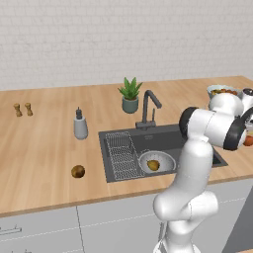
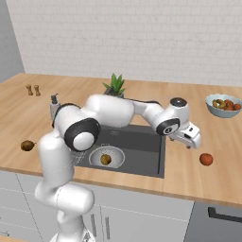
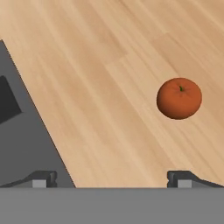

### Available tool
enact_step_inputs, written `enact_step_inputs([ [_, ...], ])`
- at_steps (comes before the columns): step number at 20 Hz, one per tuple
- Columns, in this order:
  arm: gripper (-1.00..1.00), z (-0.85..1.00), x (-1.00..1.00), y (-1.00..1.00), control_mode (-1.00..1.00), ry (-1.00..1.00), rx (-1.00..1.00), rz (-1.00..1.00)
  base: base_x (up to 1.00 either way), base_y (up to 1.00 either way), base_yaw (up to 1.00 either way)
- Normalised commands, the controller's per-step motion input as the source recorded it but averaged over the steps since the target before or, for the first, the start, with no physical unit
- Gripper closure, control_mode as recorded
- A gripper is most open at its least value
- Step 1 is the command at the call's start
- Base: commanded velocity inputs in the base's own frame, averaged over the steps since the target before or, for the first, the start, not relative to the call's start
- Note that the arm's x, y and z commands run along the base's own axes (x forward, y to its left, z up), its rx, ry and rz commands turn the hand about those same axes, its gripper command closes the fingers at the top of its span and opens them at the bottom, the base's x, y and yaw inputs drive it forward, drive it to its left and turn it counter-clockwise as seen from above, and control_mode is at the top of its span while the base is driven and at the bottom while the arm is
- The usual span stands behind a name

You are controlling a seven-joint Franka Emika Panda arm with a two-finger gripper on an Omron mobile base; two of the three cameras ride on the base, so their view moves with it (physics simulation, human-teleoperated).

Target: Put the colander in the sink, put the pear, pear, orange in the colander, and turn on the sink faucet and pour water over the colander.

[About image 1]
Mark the wooden shaker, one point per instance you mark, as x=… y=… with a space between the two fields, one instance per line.
x=28 y=109
x=17 y=110

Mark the white cupboard door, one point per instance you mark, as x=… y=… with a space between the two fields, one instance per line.
x=122 y=238

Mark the white drawer front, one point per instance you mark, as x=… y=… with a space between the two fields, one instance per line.
x=115 y=210
x=42 y=220
x=46 y=243

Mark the dark grey sink faucet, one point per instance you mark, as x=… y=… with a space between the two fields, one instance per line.
x=147 y=108

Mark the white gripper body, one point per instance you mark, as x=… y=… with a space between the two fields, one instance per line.
x=250 y=124

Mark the dark grey sink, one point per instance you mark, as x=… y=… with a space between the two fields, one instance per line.
x=158 y=138

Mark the grey soap dispenser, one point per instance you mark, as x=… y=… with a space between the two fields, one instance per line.
x=80 y=126

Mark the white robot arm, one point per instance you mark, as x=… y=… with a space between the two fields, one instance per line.
x=194 y=171

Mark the white bowl of fruit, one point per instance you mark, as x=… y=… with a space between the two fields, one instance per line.
x=224 y=90

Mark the orange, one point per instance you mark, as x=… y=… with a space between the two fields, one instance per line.
x=248 y=141

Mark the green plant in grey pot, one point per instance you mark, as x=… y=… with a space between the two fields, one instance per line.
x=130 y=95

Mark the yellow-brown pear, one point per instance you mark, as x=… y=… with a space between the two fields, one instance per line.
x=78 y=171
x=153 y=165

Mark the white cupboard front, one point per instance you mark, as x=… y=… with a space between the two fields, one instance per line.
x=230 y=197

